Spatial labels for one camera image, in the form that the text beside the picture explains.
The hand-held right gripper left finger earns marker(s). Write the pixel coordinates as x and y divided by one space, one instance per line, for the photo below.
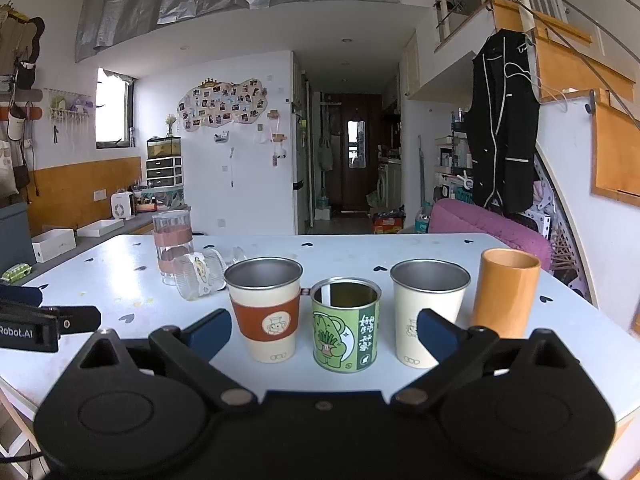
212 332

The flat white tray box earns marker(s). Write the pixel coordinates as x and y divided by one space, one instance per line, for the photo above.
100 227

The orange wooden cup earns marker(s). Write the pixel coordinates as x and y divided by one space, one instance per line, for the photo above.
505 300

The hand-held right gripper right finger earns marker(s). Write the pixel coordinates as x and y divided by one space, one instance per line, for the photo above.
440 337

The cloud-shaped photo board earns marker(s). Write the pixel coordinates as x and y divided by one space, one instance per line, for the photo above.
225 105

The white wall peg rack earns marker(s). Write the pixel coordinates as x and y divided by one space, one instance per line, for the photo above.
67 110

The white open box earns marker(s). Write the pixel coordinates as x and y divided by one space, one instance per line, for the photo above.
52 246

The red carton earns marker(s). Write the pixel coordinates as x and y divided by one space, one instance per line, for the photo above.
389 222

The small white appliance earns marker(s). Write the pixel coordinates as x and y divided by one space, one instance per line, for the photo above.
122 205

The hanging tote bag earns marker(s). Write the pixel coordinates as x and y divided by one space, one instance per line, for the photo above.
326 155

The dark wooden door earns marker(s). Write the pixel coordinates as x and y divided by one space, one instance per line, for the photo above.
356 180

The wavy-framed wall mirror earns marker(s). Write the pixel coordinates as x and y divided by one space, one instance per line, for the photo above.
17 40

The vase of flowers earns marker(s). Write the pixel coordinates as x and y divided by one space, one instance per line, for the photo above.
171 125

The black jacket with white trim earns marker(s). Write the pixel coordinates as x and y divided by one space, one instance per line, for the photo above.
500 125

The tall glass with pink sleeve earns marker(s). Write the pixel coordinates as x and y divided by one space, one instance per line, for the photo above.
172 240

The window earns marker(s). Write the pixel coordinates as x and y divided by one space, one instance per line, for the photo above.
111 107

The white storage shelf with goods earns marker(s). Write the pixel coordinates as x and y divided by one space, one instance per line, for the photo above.
452 160

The pack of water bottles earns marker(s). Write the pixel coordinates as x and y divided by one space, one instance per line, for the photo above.
423 220

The white refrigerator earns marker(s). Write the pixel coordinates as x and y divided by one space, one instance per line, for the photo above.
300 170

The clear glass cup with sticker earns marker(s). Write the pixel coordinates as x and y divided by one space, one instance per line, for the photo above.
200 276

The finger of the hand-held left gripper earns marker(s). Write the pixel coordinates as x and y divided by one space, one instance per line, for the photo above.
77 320
20 294

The white steel cup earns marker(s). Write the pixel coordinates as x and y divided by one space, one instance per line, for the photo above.
415 320

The washing machine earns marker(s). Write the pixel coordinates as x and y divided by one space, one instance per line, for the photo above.
390 185

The green printed tin can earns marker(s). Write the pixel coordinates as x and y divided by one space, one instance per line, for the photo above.
345 335

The glass fish tank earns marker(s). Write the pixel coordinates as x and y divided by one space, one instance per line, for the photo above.
164 147

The steel cup with brown sleeve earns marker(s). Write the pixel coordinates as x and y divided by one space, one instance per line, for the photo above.
265 315

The white drawer unit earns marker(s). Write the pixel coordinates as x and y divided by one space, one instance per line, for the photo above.
164 174

